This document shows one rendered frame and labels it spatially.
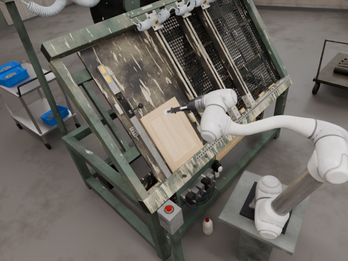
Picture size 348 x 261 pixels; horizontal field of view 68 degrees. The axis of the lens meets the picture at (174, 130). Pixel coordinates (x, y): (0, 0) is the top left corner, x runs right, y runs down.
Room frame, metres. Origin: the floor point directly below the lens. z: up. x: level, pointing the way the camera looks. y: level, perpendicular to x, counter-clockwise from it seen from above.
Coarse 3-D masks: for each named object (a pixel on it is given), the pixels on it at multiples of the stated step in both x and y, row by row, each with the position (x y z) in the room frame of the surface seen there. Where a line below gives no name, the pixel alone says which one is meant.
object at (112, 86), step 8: (104, 80) 1.66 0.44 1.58; (112, 80) 1.66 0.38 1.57; (112, 88) 1.62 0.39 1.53; (120, 104) 1.56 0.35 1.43; (128, 120) 1.52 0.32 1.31; (136, 120) 1.51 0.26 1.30; (136, 128) 1.47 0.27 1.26; (144, 136) 1.45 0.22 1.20; (144, 144) 1.42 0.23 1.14; (152, 144) 1.42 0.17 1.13; (152, 152) 1.38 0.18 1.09; (160, 160) 1.35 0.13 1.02; (160, 168) 1.32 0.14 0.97; (168, 176) 1.29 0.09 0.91
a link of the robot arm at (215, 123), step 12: (216, 108) 0.98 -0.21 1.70; (204, 120) 0.93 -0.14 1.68; (216, 120) 0.91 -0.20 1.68; (228, 120) 0.91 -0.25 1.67; (264, 120) 0.94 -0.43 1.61; (276, 120) 0.94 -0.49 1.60; (288, 120) 0.94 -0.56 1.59; (300, 120) 0.94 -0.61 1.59; (312, 120) 0.93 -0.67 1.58; (204, 132) 0.88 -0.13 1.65; (216, 132) 0.86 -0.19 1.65; (228, 132) 0.89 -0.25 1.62; (240, 132) 0.89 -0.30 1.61; (252, 132) 0.89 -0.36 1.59; (300, 132) 0.91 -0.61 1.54; (312, 132) 0.88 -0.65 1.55
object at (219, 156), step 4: (236, 136) 2.21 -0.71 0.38; (240, 136) 2.26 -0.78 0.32; (232, 140) 2.15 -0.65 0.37; (236, 140) 2.20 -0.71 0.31; (228, 144) 2.10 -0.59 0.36; (232, 144) 2.15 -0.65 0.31; (224, 148) 2.05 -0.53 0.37; (228, 148) 2.10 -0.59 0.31; (220, 152) 2.00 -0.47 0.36; (224, 152) 2.05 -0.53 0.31; (216, 156) 1.96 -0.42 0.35; (220, 156) 2.00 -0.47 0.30
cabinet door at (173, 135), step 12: (156, 108) 1.66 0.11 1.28; (168, 108) 1.70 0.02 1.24; (144, 120) 1.55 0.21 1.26; (156, 120) 1.59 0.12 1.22; (168, 120) 1.63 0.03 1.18; (180, 120) 1.67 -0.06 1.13; (156, 132) 1.52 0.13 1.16; (168, 132) 1.56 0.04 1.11; (180, 132) 1.59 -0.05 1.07; (192, 132) 1.63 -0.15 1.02; (156, 144) 1.45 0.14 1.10; (168, 144) 1.48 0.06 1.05; (180, 144) 1.52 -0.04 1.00; (192, 144) 1.56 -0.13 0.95; (168, 156) 1.41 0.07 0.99; (180, 156) 1.45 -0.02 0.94
